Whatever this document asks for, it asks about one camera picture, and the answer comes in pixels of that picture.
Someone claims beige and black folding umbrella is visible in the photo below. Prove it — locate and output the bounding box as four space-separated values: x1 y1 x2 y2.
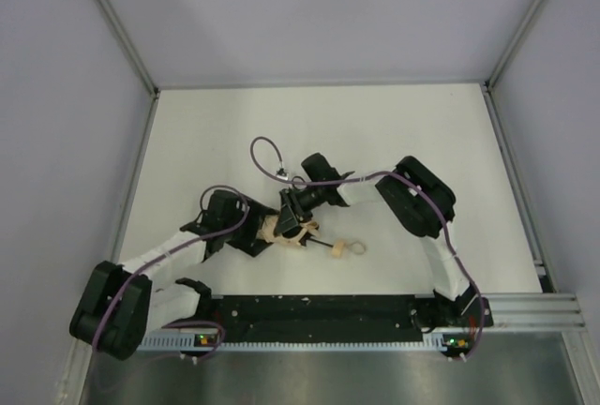
257 216 368 259

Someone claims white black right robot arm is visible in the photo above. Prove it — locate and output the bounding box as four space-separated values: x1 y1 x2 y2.
273 153 486 329

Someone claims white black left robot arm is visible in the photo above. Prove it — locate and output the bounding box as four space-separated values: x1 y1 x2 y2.
68 187 278 361

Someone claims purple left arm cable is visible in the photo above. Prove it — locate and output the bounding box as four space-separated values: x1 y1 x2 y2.
91 184 252 364

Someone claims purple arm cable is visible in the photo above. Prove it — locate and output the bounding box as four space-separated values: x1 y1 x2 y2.
91 184 252 364
250 136 487 364

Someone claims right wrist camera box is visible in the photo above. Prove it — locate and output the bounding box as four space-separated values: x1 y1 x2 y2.
276 167 306 189

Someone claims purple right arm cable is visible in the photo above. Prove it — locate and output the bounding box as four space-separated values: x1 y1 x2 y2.
250 136 487 364

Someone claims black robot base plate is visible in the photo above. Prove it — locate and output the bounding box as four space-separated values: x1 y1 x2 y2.
193 294 493 344

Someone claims aluminium frame rail front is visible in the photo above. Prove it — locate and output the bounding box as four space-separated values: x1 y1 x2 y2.
140 293 585 358

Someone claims aluminium frame post right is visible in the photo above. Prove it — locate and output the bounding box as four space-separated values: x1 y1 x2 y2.
483 0 549 94

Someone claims aluminium frame post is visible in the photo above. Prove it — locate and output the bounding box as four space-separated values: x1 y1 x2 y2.
94 0 159 99
483 0 549 94

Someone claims aluminium frame post left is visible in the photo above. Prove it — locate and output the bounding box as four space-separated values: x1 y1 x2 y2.
94 0 159 99

